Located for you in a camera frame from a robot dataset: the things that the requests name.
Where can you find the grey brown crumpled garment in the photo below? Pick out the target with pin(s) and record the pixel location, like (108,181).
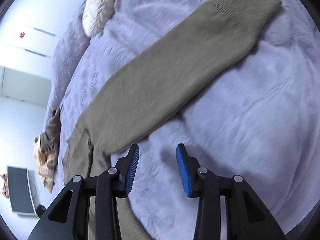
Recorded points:
(50,139)

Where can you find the olive brown knit sweater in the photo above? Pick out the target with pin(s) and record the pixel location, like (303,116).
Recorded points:
(132,119)

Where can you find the lavender fleece blanket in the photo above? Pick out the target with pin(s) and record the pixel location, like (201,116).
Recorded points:
(259,119)

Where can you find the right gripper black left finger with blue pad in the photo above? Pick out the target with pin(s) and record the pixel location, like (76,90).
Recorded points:
(68,215)

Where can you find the cream fluffy pillow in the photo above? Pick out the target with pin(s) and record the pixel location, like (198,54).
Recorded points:
(95,16)

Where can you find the white wardrobe with handles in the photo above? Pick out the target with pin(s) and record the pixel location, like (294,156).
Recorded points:
(30,31)

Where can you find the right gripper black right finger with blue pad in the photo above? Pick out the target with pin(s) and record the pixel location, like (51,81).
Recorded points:
(247,215)

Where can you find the red flower decoration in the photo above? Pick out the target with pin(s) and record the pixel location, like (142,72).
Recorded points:
(5,191)

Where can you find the white framed monitor screen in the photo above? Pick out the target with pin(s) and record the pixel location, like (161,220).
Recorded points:
(19,191)

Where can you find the peach orange crumpled garment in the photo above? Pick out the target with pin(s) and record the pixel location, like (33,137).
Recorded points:
(46,165)

